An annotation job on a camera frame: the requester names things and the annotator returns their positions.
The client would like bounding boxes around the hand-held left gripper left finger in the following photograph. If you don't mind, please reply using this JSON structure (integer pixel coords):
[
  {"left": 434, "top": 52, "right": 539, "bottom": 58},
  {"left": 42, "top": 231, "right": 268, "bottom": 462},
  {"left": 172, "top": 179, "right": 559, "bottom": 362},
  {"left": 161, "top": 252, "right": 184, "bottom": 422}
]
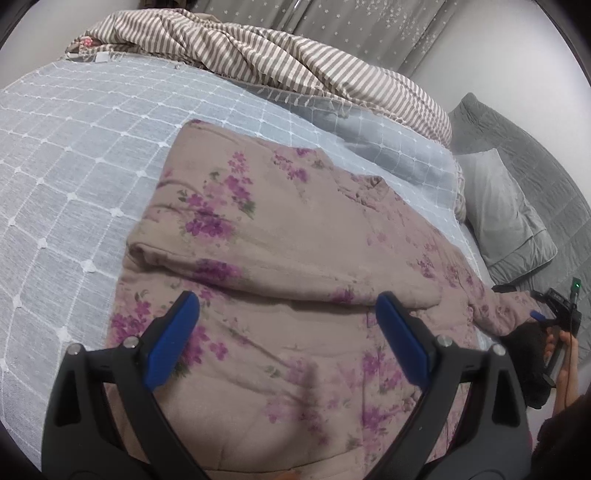
[{"left": 41, "top": 291, "right": 211, "bottom": 480}]

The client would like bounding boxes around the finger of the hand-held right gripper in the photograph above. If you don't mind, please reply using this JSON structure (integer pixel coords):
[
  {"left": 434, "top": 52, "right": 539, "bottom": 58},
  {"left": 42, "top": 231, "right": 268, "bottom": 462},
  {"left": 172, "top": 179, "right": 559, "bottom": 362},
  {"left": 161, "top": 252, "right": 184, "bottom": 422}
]
[
  {"left": 531, "top": 288, "right": 561, "bottom": 309},
  {"left": 529, "top": 310, "right": 561, "bottom": 334}
]

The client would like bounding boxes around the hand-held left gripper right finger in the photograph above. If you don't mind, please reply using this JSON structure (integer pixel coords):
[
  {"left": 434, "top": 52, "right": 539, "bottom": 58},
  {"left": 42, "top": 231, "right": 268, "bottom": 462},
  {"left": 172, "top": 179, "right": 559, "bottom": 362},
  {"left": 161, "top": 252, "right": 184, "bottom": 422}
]
[{"left": 365, "top": 292, "right": 532, "bottom": 480}]

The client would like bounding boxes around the floral padded jacket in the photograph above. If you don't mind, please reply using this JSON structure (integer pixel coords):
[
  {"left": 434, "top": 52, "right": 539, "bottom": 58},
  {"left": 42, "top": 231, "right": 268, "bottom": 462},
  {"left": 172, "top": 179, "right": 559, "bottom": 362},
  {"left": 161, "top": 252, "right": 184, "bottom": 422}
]
[{"left": 104, "top": 119, "right": 539, "bottom": 480}]

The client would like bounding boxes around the person's right forearm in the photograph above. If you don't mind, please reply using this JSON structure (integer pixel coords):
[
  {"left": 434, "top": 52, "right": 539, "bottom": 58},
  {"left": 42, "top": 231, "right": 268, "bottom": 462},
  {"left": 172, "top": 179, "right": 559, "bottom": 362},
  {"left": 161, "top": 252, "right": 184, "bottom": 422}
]
[{"left": 551, "top": 364, "right": 583, "bottom": 414}]

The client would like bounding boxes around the person's right hand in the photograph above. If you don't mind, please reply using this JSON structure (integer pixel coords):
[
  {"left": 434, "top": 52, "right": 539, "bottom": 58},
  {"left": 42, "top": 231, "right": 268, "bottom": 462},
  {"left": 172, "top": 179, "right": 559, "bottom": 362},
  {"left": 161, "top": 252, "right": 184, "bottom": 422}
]
[{"left": 542, "top": 331, "right": 580, "bottom": 374}]

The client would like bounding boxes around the grey pillow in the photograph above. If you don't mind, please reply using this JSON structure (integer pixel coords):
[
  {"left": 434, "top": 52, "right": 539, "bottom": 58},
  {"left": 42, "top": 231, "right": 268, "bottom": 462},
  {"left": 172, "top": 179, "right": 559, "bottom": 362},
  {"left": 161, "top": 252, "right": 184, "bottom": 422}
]
[{"left": 455, "top": 148, "right": 558, "bottom": 280}]

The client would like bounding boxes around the dark fuzzy clothing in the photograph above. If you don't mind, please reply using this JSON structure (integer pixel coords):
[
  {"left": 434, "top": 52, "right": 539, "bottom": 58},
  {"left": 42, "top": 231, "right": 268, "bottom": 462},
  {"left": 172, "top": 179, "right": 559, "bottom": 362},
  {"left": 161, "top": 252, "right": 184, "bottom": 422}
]
[{"left": 531, "top": 394, "right": 591, "bottom": 480}]

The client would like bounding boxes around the grey quilted headboard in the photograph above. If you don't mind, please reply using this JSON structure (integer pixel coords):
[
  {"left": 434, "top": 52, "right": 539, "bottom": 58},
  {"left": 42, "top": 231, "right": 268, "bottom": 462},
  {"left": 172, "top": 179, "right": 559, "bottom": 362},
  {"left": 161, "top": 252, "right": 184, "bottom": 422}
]
[{"left": 448, "top": 92, "right": 591, "bottom": 324}]

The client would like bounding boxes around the blue checked bedspread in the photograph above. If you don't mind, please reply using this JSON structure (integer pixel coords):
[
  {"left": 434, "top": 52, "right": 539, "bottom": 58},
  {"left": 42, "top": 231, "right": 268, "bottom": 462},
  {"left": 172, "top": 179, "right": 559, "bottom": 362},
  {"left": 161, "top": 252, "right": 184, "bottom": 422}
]
[{"left": 0, "top": 51, "right": 490, "bottom": 462}]

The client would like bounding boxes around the striped quilt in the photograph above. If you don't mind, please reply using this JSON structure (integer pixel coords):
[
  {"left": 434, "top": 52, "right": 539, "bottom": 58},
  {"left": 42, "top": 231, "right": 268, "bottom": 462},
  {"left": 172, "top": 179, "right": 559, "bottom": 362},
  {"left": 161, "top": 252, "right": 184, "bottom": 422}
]
[{"left": 65, "top": 10, "right": 454, "bottom": 148}]

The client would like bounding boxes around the pink floral cloth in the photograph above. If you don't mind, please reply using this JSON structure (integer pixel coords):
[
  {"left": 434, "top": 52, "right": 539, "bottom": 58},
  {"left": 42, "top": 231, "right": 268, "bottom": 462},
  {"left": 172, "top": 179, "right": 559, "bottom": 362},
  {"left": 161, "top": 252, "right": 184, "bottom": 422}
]
[{"left": 69, "top": 37, "right": 101, "bottom": 58}]

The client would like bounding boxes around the grey dotted curtain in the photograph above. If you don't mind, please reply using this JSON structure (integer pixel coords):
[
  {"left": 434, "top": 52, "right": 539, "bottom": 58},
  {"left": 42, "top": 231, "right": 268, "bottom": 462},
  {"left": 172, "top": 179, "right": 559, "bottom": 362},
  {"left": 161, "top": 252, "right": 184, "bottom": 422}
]
[
  {"left": 194, "top": 0, "right": 303, "bottom": 33},
  {"left": 305, "top": 0, "right": 462, "bottom": 77}
]

